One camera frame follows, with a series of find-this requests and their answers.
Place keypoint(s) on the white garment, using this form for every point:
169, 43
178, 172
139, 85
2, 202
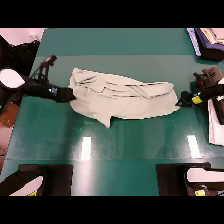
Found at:
216, 130

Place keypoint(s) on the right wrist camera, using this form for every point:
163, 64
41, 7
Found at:
209, 76

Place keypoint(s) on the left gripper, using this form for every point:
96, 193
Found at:
62, 94

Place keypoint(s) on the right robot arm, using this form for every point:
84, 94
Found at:
213, 91

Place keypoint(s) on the black garment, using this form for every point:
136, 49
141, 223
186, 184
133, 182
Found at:
215, 51

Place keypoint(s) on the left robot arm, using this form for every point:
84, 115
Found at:
35, 89

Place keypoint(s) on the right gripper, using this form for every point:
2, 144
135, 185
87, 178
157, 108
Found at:
188, 99

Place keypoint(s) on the white shirt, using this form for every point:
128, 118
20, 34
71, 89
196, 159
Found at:
126, 96

